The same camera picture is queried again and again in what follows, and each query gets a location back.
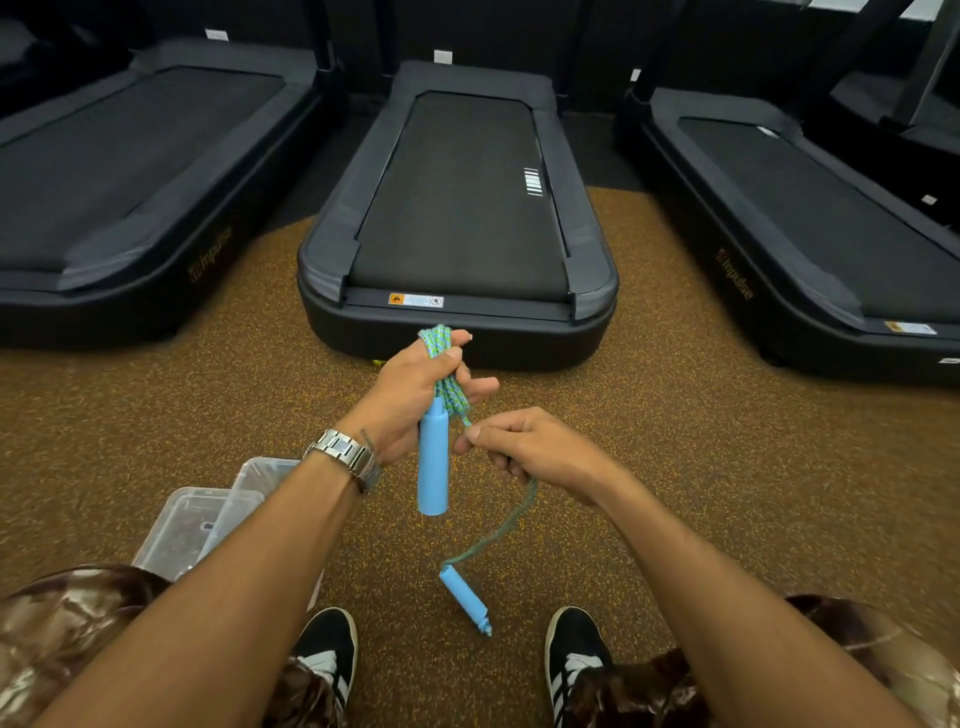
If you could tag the person's right hand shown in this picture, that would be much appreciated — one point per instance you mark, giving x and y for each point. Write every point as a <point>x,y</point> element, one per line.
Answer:
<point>555,457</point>

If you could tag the brown camouflage shorts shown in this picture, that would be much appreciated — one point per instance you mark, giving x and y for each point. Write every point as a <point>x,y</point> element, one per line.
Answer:
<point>64,626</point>

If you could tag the person's left hand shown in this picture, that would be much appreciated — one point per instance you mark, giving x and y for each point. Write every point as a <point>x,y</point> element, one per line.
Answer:
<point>401,386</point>

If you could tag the silver metal wrist watch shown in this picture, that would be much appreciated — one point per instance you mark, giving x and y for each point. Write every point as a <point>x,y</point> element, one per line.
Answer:
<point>346,451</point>

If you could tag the person's right thumb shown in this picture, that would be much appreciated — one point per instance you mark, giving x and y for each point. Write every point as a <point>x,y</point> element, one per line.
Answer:
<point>484,440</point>

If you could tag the person's left forearm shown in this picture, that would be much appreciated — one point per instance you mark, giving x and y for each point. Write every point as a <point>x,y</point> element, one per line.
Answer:
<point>225,592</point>

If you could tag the clear plastic storage box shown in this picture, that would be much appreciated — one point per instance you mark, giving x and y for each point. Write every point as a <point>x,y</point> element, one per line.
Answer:
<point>259,474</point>
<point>180,529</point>

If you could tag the black striped shoe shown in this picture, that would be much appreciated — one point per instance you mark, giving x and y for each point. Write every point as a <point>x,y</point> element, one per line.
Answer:
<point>328,645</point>
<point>574,645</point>

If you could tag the black striped right shoe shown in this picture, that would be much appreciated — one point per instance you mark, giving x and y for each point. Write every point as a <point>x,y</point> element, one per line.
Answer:
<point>574,645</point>

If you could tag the black striped left shoe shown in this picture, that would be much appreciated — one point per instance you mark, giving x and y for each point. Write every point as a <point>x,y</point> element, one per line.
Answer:
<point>328,645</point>

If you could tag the person's left thumb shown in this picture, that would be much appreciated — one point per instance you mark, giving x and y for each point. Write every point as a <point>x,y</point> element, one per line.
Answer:
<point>477,389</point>

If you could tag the black treadmill with white stripes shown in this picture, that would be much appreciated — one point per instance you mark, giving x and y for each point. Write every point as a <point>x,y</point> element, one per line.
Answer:
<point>457,202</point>

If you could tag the person's right forearm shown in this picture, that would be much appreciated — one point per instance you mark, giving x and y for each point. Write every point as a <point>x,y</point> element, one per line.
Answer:
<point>720,600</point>

